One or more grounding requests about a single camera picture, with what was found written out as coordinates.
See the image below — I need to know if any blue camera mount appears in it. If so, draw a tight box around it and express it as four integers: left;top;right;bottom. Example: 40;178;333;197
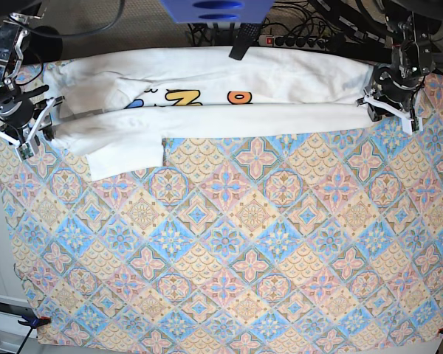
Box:
160;0;274;24

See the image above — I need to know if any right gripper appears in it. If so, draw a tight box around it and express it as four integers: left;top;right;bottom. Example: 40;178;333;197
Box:
0;85;65;162

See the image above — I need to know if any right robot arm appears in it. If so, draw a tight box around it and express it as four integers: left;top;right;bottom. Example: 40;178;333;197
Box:
0;13;64;162

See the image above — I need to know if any white cabinet lower left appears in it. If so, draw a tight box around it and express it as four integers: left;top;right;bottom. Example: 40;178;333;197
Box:
0;295;37;353

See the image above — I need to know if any white printed T-shirt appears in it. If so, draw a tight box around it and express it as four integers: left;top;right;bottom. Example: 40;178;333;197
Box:
44;46;373;181

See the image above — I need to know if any patterned tile tablecloth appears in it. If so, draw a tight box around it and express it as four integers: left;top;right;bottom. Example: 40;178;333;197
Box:
0;74;443;353

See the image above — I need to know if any black power strip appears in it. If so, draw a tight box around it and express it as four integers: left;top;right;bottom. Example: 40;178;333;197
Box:
257;35;332;52

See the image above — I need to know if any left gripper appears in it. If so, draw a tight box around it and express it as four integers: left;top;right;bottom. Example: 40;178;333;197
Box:
356;64;425;133

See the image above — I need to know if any blue clamp lower left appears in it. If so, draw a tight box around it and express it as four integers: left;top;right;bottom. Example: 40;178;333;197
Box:
18;316;51;329

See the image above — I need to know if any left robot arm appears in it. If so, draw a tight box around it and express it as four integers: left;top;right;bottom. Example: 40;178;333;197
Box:
356;1;434;135

